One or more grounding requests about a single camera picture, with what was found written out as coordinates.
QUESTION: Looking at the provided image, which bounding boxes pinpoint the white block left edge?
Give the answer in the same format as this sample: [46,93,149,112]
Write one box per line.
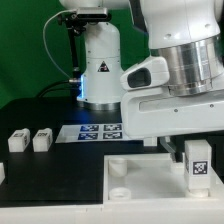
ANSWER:
[0,163,5,185]

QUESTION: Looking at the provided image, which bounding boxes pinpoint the black cables at base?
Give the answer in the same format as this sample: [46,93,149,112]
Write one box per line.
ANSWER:
[35,79,78,99]

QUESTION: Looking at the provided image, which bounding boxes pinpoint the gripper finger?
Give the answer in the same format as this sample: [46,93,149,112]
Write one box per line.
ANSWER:
[159,137,176,154]

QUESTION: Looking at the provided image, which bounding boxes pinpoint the black camera on stand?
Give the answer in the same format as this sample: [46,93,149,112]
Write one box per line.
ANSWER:
[57,7,112,97]

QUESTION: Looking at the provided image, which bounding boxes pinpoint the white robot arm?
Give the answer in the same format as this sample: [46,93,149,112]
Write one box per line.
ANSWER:
[59,0,224,152]

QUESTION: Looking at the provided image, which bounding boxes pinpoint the white square table top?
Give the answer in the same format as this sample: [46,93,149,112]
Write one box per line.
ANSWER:
[103,153,224,209]

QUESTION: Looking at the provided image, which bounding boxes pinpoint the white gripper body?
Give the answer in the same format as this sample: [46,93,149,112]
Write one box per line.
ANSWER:
[121,89,224,139]

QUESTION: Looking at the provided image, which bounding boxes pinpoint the white obstacle fence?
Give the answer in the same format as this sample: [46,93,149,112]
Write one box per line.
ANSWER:
[0,203,224,224]

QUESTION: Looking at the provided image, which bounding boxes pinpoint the sheet with four markers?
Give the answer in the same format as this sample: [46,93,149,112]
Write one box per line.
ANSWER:
[56,123,130,143]

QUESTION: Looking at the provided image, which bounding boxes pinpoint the white camera cable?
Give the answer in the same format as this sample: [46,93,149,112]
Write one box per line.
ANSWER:
[42,9,78,81]

